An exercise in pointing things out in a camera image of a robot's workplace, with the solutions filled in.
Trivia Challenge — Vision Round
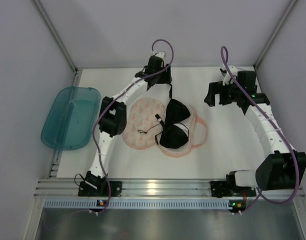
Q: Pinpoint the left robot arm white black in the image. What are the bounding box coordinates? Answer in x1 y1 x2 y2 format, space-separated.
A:
84 51 172 190

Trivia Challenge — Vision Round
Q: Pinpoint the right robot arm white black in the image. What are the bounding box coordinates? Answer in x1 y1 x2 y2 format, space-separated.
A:
204 67 306 191

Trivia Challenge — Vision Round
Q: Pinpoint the teal plastic bin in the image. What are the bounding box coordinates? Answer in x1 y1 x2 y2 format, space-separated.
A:
40 86 101 151

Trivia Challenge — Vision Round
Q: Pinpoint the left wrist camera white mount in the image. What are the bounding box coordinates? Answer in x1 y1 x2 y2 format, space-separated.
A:
150 50 166 68

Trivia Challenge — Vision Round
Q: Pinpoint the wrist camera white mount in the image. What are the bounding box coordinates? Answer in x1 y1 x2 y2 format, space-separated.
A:
220 64 239 86
150 50 166 68

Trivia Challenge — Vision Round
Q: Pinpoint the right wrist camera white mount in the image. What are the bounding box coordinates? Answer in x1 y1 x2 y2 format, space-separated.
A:
220 64 239 86

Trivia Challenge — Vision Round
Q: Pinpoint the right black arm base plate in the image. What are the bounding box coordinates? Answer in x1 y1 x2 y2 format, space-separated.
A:
210 181 257 198

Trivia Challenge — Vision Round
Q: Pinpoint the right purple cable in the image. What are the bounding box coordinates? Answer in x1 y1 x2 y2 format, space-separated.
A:
219 45 301 213

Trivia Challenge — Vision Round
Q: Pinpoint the purple cable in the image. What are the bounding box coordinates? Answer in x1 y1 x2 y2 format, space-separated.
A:
92 39 174 215
219 45 301 213

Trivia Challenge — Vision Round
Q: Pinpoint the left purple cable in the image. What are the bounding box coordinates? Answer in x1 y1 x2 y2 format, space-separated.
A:
92 39 174 215

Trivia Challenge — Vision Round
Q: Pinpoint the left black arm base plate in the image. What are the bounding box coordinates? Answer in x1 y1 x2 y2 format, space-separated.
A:
78 180 123 197

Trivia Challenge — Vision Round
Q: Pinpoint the aluminium mounting rail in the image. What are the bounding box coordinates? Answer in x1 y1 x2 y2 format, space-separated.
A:
34 177 306 201

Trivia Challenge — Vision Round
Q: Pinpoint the white slotted cable duct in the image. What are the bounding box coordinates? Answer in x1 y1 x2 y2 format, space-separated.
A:
44 198 244 210

